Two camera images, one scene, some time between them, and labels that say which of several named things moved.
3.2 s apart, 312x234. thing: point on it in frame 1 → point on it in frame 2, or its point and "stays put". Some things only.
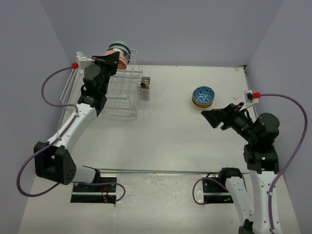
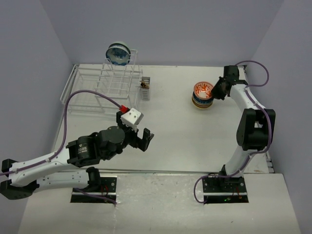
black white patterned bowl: (202, 106) stays put
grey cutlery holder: (145, 91) stays put
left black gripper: (109, 60) → (143, 143)
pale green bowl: (119, 42) stays put
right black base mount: (215, 191) stays put
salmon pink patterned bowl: (122, 60) → (202, 90)
